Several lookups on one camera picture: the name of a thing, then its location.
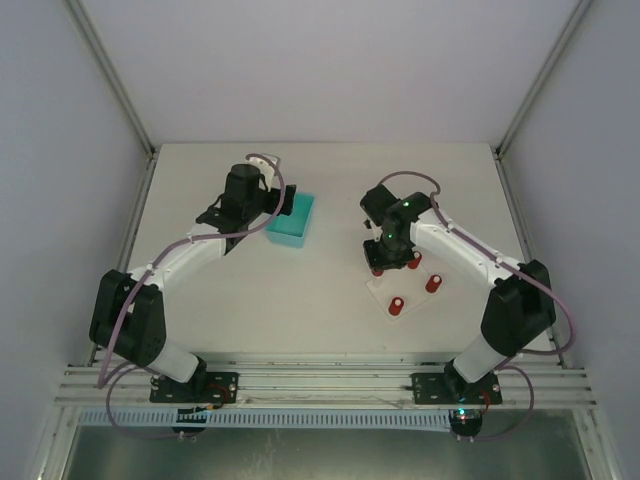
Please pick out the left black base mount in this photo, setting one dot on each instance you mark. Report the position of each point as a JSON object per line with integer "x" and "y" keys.
{"x": 215, "y": 387}

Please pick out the white peg base plate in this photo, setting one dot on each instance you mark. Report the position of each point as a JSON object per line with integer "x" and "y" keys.
{"x": 399, "y": 292}

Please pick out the right aluminium corner post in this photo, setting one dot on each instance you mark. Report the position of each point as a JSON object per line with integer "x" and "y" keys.
{"x": 551, "y": 61}

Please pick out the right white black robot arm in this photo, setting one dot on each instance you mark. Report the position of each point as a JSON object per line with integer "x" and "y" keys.
{"x": 518, "y": 307}

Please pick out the left aluminium corner post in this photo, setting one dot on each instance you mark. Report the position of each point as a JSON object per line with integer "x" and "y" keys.
{"x": 90, "y": 36}

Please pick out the teal plastic bin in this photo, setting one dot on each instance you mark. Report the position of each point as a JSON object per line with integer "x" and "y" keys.
{"x": 290, "y": 231}

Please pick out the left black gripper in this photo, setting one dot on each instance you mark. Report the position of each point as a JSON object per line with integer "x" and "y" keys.
{"x": 216, "y": 218}

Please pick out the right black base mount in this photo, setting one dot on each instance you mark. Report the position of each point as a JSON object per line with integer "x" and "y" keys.
{"x": 432, "y": 387}

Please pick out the red large spring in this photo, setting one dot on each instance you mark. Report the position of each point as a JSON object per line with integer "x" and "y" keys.
{"x": 433, "y": 283}

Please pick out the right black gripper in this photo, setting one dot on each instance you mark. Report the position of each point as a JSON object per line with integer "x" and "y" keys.
{"x": 388, "y": 257}

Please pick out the light blue cable duct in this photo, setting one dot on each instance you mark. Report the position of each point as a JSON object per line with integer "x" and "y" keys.
{"x": 139, "y": 417}

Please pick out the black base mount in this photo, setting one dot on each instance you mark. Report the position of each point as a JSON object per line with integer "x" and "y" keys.
{"x": 215, "y": 387}
{"x": 432, "y": 387}

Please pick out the aluminium corner post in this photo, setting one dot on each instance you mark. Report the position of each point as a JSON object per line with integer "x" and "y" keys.
{"x": 90, "y": 36}
{"x": 551, "y": 61}

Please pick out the aluminium rail frame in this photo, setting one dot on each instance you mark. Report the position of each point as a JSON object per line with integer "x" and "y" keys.
{"x": 346, "y": 381}

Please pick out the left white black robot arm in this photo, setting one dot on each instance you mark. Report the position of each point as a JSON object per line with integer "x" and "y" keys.
{"x": 129, "y": 314}

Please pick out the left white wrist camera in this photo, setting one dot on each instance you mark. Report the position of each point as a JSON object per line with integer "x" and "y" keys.
{"x": 266, "y": 163}

